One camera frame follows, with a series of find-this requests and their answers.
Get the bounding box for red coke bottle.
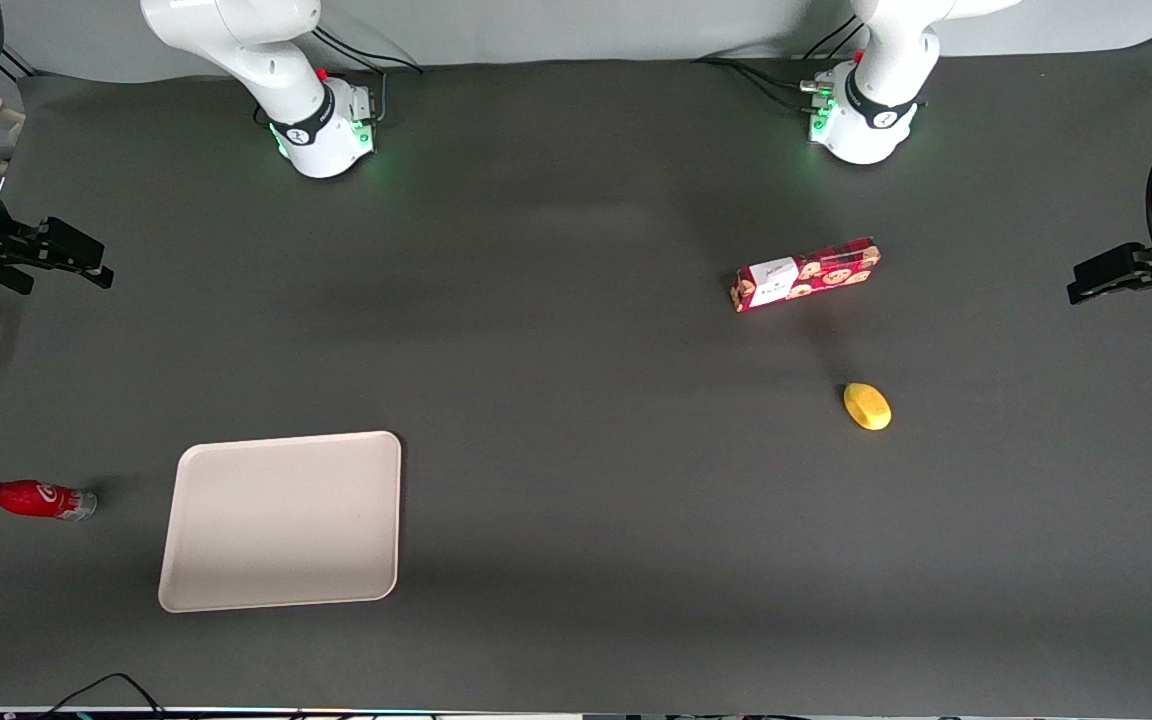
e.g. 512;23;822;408
0;478;98;523

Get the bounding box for beige rectangular tray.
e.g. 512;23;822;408
157;430;403;614

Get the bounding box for yellow lemon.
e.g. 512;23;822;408
842;381;893;432

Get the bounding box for red cookie box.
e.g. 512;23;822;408
730;236;882;314

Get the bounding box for black right arm base cables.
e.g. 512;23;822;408
312;24;426;125

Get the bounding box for black arm base cables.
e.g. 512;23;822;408
312;24;426;125
692;14;863;113

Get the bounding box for black left arm base cables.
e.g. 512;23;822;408
692;14;863;113

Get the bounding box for black cable at table edge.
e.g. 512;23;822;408
34;672;169;720

